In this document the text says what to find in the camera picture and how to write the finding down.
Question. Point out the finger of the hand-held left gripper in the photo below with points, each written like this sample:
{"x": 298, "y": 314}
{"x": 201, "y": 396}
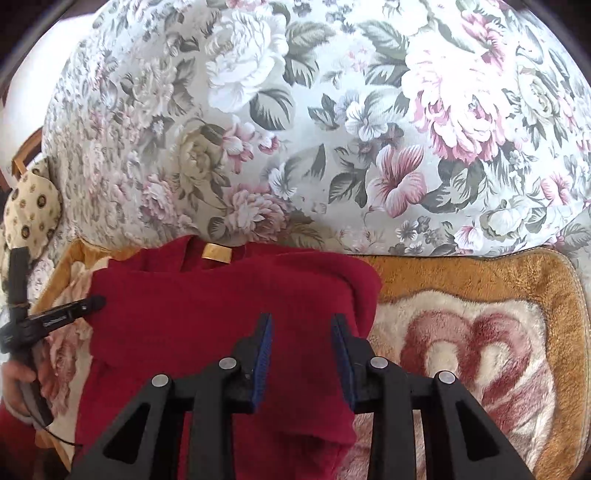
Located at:
{"x": 69, "y": 313}
{"x": 19, "y": 279}

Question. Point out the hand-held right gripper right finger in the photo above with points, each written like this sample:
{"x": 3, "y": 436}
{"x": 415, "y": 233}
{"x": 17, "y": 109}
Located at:
{"x": 344, "y": 364}

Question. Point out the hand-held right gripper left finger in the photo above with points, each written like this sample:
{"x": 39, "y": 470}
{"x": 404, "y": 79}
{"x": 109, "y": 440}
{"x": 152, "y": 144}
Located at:
{"x": 262, "y": 360}

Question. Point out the dark red sweater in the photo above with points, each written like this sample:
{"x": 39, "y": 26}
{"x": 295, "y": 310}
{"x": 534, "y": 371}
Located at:
{"x": 184, "y": 300}

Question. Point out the person's left hand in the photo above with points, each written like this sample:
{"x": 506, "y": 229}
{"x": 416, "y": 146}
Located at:
{"x": 14, "y": 387}

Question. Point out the cream patterned cushion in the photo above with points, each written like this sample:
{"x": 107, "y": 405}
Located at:
{"x": 32, "y": 207}

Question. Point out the brown plush floral blanket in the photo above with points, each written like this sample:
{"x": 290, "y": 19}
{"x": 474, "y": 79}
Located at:
{"x": 485, "y": 323}

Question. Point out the floral bed sheet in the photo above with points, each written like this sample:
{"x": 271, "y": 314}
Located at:
{"x": 323, "y": 115}

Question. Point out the wooden chair frame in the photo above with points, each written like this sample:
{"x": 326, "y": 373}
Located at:
{"x": 25, "y": 154}

